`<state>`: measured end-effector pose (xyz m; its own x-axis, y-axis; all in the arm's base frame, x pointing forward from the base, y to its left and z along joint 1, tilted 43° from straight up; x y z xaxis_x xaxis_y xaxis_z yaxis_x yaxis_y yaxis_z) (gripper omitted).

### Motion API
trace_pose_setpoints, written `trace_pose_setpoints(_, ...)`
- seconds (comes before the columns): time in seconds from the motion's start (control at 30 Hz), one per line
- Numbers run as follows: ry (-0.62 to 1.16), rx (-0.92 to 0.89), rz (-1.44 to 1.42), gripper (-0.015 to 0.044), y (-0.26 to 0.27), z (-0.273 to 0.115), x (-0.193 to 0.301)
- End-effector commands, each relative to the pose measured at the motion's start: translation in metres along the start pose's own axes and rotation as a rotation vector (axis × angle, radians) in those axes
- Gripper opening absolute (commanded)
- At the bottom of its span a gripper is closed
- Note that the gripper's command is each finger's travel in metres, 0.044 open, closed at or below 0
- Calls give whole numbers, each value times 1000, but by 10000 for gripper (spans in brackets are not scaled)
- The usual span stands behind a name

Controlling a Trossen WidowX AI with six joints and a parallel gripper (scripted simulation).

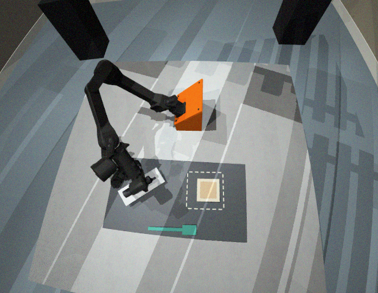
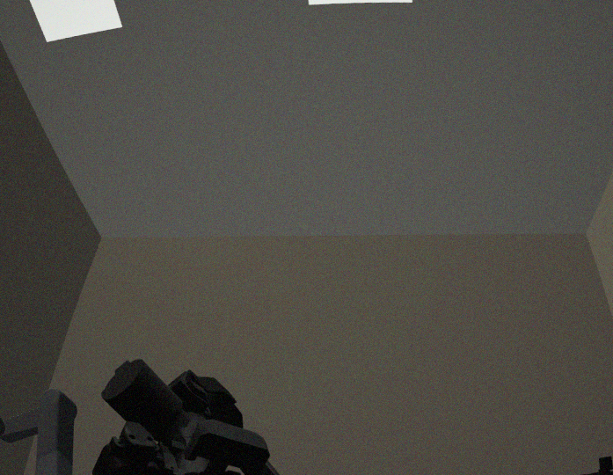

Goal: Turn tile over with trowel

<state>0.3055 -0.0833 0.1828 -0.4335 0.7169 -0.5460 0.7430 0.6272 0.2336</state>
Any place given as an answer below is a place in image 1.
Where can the cream square tile with dark square centre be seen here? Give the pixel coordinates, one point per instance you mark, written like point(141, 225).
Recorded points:
point(208, 190)

